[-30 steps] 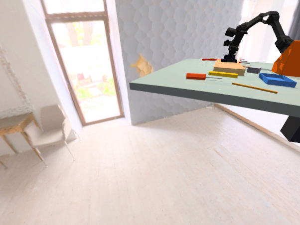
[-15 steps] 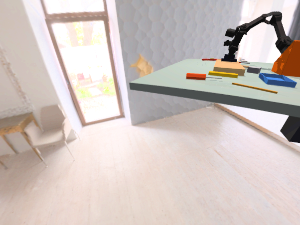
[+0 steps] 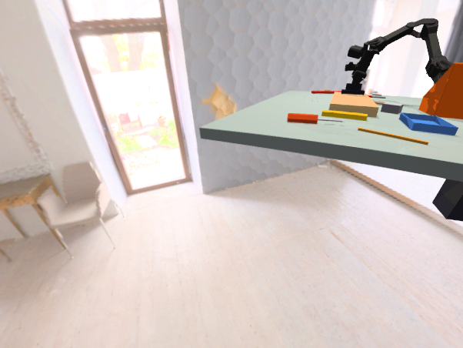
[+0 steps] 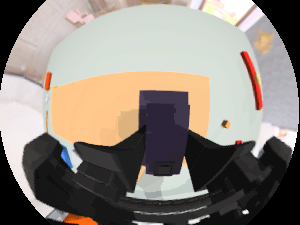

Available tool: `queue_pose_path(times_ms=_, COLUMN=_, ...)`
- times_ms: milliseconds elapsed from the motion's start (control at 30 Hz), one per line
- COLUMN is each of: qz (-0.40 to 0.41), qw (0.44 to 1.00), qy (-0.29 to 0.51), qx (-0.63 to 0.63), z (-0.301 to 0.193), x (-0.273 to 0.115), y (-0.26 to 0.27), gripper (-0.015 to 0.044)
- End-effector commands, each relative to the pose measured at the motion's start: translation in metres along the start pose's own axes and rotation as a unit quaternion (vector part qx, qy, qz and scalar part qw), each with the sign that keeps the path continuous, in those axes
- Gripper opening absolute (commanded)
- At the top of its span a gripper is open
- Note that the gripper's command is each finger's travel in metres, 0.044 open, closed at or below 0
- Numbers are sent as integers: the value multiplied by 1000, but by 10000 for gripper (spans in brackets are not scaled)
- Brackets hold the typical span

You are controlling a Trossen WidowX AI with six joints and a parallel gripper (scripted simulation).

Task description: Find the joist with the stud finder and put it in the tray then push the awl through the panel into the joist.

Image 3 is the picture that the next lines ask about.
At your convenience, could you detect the orange-handled awl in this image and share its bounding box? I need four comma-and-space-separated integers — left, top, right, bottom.
287, 113, 344, 124

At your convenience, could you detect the blue rectangular tray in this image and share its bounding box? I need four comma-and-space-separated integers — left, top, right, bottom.
399, 112, 458, 136

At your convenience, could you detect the yellow flat bar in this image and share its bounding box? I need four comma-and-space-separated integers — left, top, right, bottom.
321, 110, 368, 121

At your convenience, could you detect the peach rectangular panel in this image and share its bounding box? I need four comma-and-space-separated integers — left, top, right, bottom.
329, 92, 379, 118

